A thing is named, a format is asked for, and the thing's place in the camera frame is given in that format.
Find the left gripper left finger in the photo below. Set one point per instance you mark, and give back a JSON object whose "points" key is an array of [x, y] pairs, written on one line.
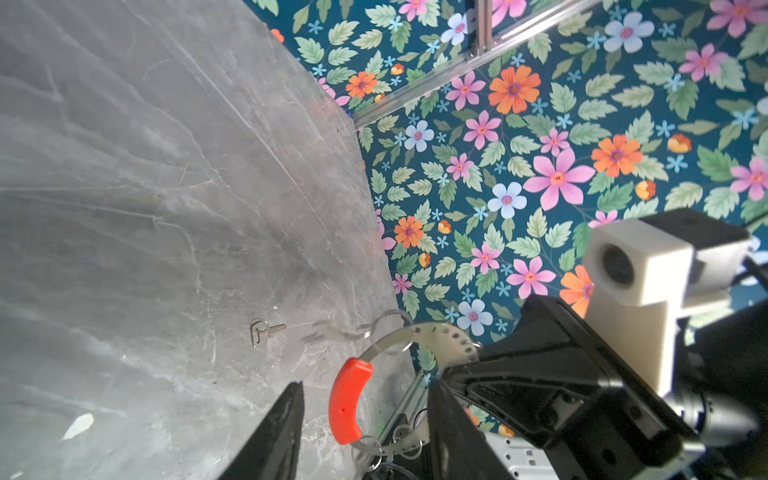
{"points": [[272, 451]]}

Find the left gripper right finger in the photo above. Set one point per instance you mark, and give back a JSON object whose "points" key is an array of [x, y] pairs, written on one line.
{"points": [[457, 449]]}

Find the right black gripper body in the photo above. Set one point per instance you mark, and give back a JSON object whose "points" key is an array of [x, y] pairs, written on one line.
{"points": [[557, 384]]}

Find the large keyring with red grip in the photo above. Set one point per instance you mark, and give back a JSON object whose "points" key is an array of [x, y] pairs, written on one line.
{"points": [[450, 346]]}

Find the small silver key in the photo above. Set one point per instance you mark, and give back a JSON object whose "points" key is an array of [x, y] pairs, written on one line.
{"points": [[261, 331]]}

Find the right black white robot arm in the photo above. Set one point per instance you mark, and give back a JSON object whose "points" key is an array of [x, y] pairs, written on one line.
{"points": [[720, 391]]}

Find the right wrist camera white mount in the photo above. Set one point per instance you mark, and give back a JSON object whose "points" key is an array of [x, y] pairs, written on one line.
{"points": [[648, 273]]}

